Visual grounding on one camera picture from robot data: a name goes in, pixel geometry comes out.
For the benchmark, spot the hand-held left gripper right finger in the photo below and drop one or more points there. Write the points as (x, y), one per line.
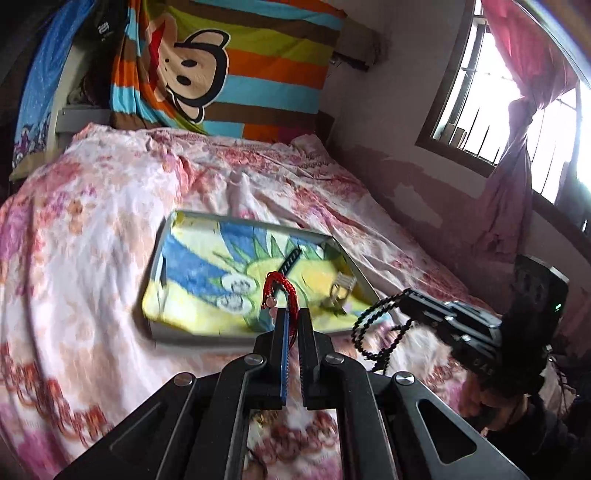
(302, 355)

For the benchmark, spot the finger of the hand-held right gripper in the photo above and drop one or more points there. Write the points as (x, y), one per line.
(443, 314)

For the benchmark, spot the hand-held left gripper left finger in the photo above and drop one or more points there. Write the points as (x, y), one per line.
(282, 355)

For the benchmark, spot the grey shallow tray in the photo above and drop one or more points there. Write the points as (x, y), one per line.
(184, 336)

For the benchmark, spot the person's right forearm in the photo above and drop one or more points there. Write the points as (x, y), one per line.
(545, 443)

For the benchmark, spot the person's right hand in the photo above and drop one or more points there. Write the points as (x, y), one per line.
(505, 410)

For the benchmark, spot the black hair clip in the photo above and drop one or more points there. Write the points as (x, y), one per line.
(291, 258)

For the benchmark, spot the cartoon print towel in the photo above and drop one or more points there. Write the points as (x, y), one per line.
(198, 277)

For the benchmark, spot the pink curtain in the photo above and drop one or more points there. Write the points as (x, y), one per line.
(512, 161)

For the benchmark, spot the barred window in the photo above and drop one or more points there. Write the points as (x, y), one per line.
(443, 147)

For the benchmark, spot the floral bedsheet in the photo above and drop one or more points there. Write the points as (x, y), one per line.
(92, 230)

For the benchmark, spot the striped monkey print blanket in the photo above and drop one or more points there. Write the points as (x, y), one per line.
(277, 69)

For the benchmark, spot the grey bed headboard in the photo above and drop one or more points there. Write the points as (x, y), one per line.
(83, 117)

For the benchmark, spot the blue dotted cloth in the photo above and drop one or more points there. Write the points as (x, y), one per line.
(41, 83)

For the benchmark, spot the black wall fixture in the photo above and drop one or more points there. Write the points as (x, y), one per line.
(353, 60)

